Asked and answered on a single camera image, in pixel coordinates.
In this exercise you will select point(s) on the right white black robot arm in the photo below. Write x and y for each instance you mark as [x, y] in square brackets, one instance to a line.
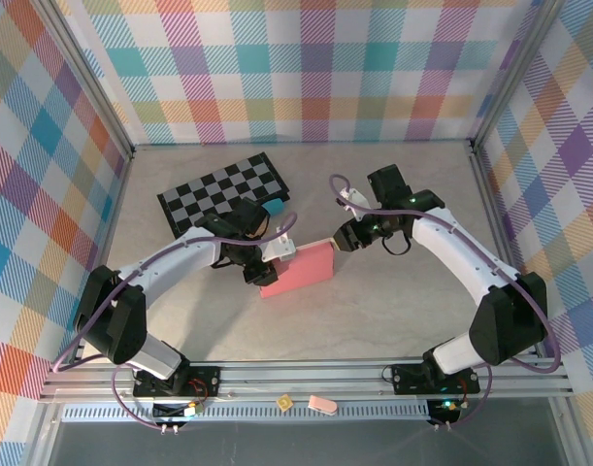
[451, 247]

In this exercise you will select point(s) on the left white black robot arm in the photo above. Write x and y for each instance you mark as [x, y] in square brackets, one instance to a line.
[179, 257]

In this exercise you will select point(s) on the black grey checkerboard plate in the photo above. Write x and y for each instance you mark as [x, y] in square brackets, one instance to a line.
[218, 189]

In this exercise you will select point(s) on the small yellow tag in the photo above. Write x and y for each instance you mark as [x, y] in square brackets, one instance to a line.
[284, 403]

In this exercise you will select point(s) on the pink white eraser block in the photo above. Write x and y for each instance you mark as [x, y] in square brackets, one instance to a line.
[321, 404]

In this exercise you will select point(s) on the black electronics board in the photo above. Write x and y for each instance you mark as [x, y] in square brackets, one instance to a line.
[444, 412]
[170, 411]

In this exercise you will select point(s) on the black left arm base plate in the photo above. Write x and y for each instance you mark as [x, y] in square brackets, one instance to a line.
[211, 374]

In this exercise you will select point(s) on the aluminium side rail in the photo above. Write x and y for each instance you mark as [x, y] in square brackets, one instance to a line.
[110, 218]
[495, 218]

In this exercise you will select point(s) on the long aluminium base rail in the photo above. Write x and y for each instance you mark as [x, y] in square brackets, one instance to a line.
[301, 378]

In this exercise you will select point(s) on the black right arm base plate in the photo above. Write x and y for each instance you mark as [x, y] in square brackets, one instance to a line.
[407, 381]

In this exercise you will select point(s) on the short aluminium frame post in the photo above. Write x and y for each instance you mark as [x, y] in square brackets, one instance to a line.
[568, 432]
[47, 437]

